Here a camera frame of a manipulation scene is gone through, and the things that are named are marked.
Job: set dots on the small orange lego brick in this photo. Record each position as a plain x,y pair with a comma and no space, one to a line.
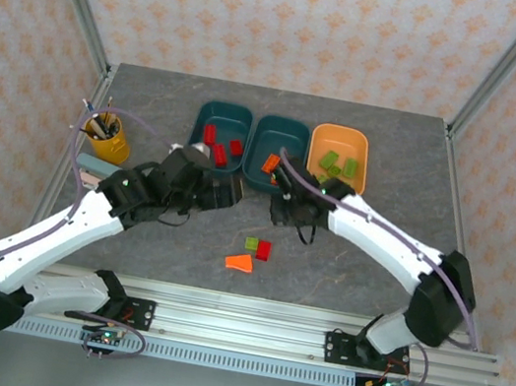
274,181

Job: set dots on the long orange lego brick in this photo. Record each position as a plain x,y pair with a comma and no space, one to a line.
270,163

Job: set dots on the long red lego brick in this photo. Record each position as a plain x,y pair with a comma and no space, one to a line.
209,135
219,154

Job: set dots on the small red lego brick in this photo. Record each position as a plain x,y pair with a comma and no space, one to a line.
236,147
264,250

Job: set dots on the long green lego brick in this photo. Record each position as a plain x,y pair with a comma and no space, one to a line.
350,167

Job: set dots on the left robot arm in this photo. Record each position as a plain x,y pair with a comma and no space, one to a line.
55,237

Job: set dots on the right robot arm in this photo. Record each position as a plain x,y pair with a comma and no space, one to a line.
380,234

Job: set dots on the teal plastic container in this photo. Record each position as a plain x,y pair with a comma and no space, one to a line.
278,136
226,120

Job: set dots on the orange lego slope piece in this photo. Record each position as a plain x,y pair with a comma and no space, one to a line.
239,263

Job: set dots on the orange plastic container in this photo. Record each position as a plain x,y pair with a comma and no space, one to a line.
342,140

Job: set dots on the yellow pen cup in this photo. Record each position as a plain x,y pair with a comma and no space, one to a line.
108,146

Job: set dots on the black pens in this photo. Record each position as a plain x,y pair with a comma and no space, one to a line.
113,126

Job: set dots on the teal oblong case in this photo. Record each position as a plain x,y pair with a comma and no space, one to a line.
93,164

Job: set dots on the pink eraser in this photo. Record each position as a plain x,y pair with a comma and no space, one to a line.
89,178

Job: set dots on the beige marker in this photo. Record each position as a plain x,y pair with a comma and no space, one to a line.
97,127

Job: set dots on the wooden pencil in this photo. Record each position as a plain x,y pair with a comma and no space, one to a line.
109,109

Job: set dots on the white pen with blue band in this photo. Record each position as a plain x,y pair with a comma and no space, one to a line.
90,107

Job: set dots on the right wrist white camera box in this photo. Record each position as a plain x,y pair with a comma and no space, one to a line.
286,194

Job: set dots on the aluminium side rail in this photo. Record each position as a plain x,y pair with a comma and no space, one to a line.
457,198
101,90

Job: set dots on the wide aluminium base rail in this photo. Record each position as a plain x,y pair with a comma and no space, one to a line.
240,325

